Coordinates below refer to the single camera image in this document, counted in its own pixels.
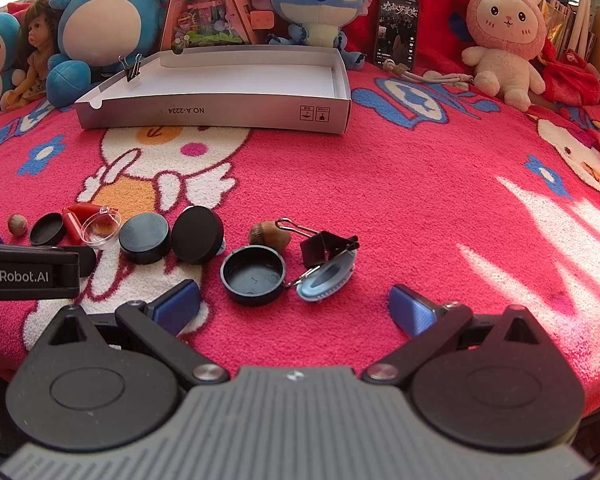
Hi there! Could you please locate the small brown acorn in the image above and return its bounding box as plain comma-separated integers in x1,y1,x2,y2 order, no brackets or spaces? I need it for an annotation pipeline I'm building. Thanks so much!
7,214,28,237

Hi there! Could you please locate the shallow black lid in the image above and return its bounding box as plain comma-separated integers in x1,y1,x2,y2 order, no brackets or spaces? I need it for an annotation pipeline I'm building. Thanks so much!
29,212,66,246

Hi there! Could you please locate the black round cap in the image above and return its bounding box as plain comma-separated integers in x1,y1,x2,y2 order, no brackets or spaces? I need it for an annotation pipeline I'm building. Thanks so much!
171,206,224,264
119,212,171,264
220,245,286,307

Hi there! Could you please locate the red cone piece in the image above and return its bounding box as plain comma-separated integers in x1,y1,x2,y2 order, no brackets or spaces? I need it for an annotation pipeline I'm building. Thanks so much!
68,203,102,223
61,208,83,246

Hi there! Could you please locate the light blue plastic clip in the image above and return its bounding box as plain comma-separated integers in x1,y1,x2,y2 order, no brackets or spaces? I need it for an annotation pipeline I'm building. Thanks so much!
285,249,358,302

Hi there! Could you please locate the large black binder clip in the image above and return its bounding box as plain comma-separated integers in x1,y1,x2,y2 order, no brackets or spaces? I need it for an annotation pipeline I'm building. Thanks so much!
275,218,360,269

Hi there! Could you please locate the large brown acorn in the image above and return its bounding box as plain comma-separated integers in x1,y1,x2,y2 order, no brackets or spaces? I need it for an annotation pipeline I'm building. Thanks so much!
248,221,291,254

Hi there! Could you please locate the red cartoon blanket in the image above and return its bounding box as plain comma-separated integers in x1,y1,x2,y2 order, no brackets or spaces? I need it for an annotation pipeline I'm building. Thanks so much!
0,65,600,410

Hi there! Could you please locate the brown haired baby doll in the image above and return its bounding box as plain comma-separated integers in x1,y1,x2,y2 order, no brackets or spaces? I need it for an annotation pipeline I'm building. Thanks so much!
1,0,61,112

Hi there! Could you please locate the black binder clip on box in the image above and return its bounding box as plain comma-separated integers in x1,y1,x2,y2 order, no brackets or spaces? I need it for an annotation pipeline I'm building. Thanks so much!
119,53,143,82

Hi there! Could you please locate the blue round mouse plush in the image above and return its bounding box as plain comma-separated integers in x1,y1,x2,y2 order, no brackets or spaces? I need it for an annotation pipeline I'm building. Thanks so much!
46,0,169,108

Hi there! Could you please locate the white cardboard box tray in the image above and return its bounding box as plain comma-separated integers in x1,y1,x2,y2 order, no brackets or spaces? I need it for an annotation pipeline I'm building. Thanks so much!
74,44,351,134

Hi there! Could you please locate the red fabric bag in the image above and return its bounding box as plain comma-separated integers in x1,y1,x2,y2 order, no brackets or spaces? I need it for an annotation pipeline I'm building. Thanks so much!
538,39,600,106

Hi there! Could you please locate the black smartphone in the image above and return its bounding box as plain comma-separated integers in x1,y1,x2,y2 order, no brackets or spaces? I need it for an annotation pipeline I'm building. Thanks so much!
374,0,419,70

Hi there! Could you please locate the pink bunny plush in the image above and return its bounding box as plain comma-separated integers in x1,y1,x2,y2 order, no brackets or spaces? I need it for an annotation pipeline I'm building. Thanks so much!
462,0,546,112

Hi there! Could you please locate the pink triangular diorama house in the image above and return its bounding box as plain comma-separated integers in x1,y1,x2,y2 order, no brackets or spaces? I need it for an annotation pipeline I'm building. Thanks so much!
161,0,275,53

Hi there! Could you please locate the white wooden rack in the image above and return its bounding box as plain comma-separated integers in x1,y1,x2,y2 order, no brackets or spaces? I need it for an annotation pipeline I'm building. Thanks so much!
568,0,591,58

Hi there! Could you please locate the blue Stitch plush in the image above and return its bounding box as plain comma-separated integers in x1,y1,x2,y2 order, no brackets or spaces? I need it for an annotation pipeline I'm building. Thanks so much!
251,0,373,70

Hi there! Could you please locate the beige phone lanyard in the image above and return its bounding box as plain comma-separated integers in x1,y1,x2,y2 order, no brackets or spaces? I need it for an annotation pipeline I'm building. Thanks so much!
382,58,475,86

